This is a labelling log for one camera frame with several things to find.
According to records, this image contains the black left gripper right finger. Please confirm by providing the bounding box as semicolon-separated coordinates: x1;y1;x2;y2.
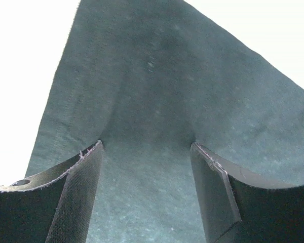
190;143;304;242

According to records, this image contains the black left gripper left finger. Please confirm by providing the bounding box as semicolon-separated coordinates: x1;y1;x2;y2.
0;141;103;242

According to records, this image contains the black t shirt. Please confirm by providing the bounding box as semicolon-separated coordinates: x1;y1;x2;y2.
27;1;304;242

